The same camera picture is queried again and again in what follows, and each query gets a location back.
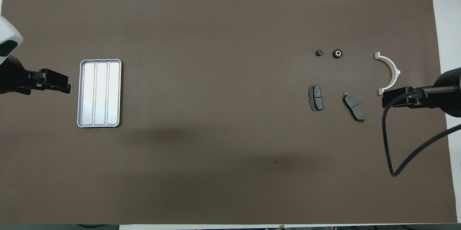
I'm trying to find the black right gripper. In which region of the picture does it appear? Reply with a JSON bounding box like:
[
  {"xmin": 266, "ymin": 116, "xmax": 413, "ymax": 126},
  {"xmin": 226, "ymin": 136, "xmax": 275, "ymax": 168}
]
[{"xmin": 382, "ymin": 67, "xmax": 461, "ymax": 117}]

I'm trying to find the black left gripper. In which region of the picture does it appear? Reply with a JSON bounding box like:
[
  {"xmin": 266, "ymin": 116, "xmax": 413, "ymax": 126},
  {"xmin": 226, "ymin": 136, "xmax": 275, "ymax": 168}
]
[{"xmin": 0, "ymin": 57, "xmax": 71, "ymax": 95}]

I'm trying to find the silver metal tray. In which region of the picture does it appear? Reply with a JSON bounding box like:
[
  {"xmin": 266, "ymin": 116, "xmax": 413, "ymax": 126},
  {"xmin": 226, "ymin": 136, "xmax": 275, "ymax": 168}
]
[{"xmin": 77, "ymin": 59, "xmax": 122, "ymax": 128}]

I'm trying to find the grey curved brake pad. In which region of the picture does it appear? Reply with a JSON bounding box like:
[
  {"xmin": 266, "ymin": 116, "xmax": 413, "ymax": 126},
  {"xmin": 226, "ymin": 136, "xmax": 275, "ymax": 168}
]
[{"xmin": 342, "ymin": 92, "xmax": 365, "ymax": 123}]

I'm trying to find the dark rectangular brake pad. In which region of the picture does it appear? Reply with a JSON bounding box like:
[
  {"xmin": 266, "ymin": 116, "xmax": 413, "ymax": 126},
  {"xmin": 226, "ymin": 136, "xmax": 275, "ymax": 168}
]
[{"xmin": 308, "ymin": 85, "xmax": 323, "ymax": 111}]

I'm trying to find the brown table mat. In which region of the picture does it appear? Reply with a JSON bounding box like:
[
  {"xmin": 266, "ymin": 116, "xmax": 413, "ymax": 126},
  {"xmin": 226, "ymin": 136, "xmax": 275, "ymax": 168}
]
[{"xmin": 0, "ymin": 0, "xmax": 458, "ymax": 225}]

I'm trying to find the white semicircular plastic bracket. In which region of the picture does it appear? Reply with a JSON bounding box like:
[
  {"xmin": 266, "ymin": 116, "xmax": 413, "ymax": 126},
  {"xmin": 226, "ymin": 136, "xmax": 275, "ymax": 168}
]
[{"xmin": 375, "ymin": 52, "xmax": 401, "ymax": 96}]

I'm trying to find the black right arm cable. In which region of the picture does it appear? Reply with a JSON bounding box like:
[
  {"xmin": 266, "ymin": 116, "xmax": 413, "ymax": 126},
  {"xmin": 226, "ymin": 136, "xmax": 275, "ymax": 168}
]
[{"xmin": 382, "ymin": 88, "xmax": 461, "ymax": 177}]

